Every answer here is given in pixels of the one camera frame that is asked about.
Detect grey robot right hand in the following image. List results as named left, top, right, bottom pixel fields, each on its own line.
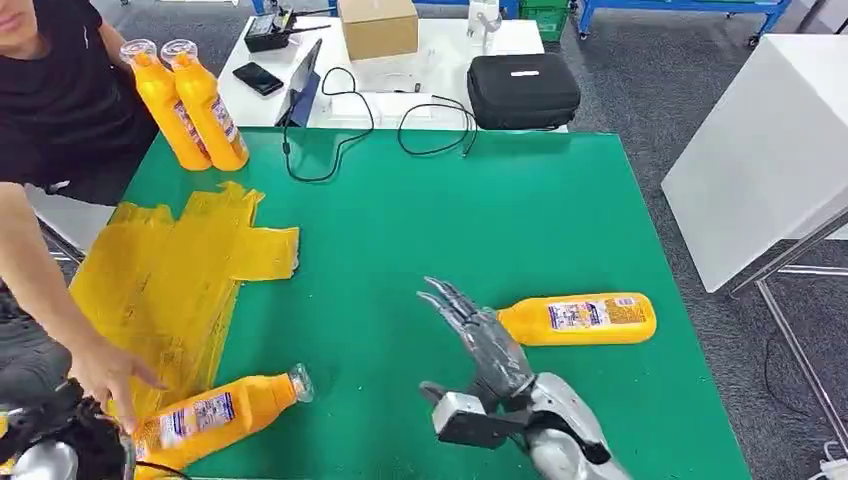
left=417, top=276, right=537, bottom=412

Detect person's right hand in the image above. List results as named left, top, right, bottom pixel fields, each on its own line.
left=69, top=334, right=168, bottom=435

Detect orange drink bottle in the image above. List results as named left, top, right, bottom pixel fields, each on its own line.
left=495, top=292, right=658, bottom=348
left=132, top=362, right=316, bottom=480
left=160, top=38, right=251, bottom=173
left=119, top=38, right=213, bottom=173

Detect yellow sheet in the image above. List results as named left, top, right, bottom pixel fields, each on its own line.
left=66, top=182, right=301, bottom=425

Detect green table mat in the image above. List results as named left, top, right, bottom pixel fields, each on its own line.
left=122, top=127, right=753, bottom=480

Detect grey bench seat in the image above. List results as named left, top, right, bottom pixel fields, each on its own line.
left=26, top=185, right=117, bottom=256

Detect black zipped carry case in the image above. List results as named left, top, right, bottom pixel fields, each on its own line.
left=466, top=52, right=582, bottom=131

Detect person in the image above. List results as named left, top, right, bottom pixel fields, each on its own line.
left=0, top=0, right=168, bottom=435

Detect white table with devices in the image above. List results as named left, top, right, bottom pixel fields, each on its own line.
left=217, top=16, right=570, bottom=134

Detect large white table, metal legs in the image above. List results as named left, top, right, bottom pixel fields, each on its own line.
left=661, top=34, right=848, bottom=458

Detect tablet with blue cover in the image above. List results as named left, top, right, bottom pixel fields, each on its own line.
left=274, top=38, right=325, bottom=128

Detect black smartphone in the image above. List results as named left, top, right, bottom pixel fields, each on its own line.
left=232, top=61, right=285, bottom=97

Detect white plastic device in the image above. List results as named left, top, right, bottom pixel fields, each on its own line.
left=466, top=0, right=503, bottom=51

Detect green plastic crate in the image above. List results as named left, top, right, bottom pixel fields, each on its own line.
left=517, top=0, right=571, bottom=43

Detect brown cardboard box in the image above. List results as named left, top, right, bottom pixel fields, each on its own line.
left=337, top=0, right=420, bottom=62

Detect white power strip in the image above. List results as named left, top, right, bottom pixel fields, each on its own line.
left=804, top=440, right=848, bottom=480

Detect black remote controller with antennas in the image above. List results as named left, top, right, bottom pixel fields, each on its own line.
left=243, top=7, right=333, bottom=54

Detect blue metal cart with wheels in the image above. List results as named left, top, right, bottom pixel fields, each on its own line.
left=576, top=0, right=793, bottom=48

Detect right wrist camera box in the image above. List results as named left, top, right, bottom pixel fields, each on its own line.
left=431, top=390, right=535, bottom=452

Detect short black looped cable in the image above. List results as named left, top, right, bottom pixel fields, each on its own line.
left=397, top=94, right=480, bottom=158

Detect thin black floor cable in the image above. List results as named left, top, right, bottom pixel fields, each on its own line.
left=763, top=334, right=819, bottom=420

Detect long black looped cable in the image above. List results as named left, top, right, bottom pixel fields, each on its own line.
left=282, top=66, right=376, bottom=183

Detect blue metal frame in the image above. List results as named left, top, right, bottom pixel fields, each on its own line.
left=250, top=0, right=519, bottom=19

